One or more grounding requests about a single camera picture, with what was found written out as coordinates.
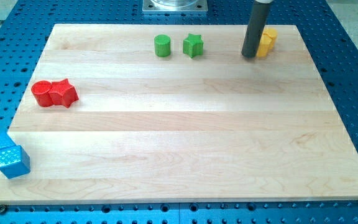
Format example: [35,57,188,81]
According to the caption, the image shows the red star block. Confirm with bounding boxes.
[48,78,79,108]

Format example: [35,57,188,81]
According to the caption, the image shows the green star block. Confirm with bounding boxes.
[182,34,204,58]

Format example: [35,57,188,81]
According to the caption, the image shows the left board stop screw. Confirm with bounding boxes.
[0,205,8,215]

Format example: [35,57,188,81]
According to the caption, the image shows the yellow rear block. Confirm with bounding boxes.
[262,27,278,50]

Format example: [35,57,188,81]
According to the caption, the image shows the light wooden board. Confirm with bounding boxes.
[0,24,358,205]

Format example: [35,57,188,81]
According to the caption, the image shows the green cylinder block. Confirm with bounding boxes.
[154,34,171,57]

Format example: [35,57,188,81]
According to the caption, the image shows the blue triangular block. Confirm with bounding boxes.
[0,132,16,150]

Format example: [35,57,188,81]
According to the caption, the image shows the red cylinder block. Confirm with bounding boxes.
[31,80,53,107]

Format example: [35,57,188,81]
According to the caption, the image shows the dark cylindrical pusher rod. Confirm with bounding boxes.
[241,0,273,58]

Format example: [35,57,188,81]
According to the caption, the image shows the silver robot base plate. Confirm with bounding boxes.
[142,0,208,12]

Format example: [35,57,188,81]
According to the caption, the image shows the blue cube block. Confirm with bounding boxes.
[0,145,30,179]

